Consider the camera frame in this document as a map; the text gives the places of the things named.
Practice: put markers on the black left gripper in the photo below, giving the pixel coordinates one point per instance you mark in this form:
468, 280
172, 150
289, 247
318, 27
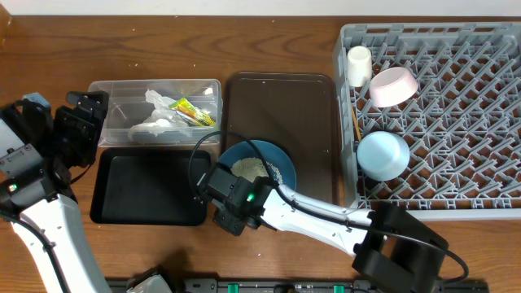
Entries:
88, 131

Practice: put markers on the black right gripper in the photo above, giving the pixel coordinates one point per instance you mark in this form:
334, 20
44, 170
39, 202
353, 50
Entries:
222, 220

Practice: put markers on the white rice leftovers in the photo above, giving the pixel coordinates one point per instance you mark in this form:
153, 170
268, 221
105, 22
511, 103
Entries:
251, 168

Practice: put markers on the large blue plate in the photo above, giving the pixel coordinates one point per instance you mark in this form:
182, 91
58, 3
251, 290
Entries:
272, 153

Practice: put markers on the white napkin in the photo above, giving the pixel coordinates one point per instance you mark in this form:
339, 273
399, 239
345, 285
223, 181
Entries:
162, 118

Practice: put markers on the yellow green snack wrapper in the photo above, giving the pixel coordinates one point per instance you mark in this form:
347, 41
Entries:
191, 113

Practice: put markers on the wooden chopstick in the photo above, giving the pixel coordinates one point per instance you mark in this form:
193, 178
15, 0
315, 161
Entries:
356, 125

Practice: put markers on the light blue bowl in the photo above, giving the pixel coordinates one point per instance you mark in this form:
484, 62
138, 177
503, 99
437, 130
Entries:
383, 156

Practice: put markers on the white cup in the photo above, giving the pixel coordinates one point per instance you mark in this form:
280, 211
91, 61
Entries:
359, 66

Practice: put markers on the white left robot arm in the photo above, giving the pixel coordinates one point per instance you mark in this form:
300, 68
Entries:
38, 149

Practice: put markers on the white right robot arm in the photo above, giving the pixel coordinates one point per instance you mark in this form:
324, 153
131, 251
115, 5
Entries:
389, 246

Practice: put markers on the clear plastic waste bin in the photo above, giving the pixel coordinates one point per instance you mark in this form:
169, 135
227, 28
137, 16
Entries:
127, 107

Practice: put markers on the grey dishwasher rack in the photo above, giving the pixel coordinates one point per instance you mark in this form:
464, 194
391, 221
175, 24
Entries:
462, 125

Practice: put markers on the black plastic tray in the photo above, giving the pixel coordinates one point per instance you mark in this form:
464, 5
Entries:
147, 186

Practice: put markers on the brown serving tray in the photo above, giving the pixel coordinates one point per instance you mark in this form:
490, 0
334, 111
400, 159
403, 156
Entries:
297, 112

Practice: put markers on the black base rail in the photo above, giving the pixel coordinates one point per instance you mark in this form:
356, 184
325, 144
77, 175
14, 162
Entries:
208, 285

